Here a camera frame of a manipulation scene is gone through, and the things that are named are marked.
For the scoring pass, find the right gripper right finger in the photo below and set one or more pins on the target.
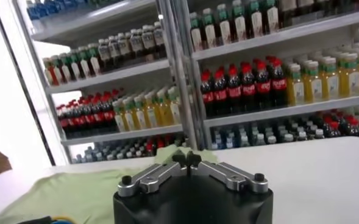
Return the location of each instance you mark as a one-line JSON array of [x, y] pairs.
[[228, 176]]

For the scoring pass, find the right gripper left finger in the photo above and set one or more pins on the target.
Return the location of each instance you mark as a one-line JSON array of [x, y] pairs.
[[154, 179]]

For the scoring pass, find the light green t-shirt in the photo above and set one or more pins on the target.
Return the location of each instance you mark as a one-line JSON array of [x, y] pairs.
[[75, 194]]

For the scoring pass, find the yellow tea bottle green label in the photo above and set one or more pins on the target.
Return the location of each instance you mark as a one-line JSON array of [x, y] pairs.
[[119, 117], [130, 115], [296, 86], [174, 106], [313, 83], [350, 76], [330, 80], [152, 110], [140, 112], [164, 108]]

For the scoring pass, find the cola bottle red cap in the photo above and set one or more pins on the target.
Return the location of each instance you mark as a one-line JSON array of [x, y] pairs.
[[263, 86], [220, 93], [234, 90], [109, 112], [72, 120], [63, 121], [278, 83], [81, 118], [90, 116], [248, 89], [100, 114], [207, 95]]

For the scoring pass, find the grey metal bottle shelf rack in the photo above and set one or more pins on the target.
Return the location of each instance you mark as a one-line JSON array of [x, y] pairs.
[[112, 76], [289, 35]]

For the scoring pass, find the dark drink bottle white cap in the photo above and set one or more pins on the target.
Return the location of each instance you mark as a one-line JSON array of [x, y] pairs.
[[160, 39], [136, 45], [124, 49], [149, 42], [104, 55], [114, 52]]

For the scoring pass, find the dark bottle beige label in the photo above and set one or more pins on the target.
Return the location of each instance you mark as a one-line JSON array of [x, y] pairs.
[[288, 10]]

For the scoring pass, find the black metal frame pole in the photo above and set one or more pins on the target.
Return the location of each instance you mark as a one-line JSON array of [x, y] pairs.
[[25, 91]]

